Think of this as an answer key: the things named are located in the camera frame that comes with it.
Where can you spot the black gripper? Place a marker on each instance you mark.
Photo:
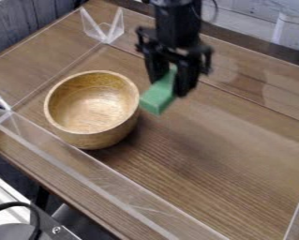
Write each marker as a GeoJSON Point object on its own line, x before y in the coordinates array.
{"type": "Point", "coordinates": [173, 42]}

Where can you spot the green rectangular block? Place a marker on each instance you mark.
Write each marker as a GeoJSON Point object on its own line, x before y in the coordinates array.
{"type": "Point", "coordinates": [158, 97]}

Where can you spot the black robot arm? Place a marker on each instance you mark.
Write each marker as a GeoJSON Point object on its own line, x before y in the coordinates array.
{"type": "Point", "coordinates": [173, 43]}

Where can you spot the brown wooden bowl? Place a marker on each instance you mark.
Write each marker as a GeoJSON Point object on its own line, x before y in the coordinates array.
{"type": "Point", "coordinates": [93, 109]}

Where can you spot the white container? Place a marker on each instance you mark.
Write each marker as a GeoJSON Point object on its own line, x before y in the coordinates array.
{"type": "Point", "coordinates": [286, 31]}

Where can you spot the clear acrylic corner bracket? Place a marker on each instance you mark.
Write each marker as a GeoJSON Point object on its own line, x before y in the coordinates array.
{"type": "Point", "coordinates": [105, 32]}

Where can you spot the clear acrylic front wall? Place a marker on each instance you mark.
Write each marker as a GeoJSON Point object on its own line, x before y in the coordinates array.
{"type": "Point", "coordinates": [103, 194]}

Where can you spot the grey metal bracket with screw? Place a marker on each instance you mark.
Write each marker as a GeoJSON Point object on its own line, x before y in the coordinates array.
{"type": "Point", "coordinates": [52, 230]}

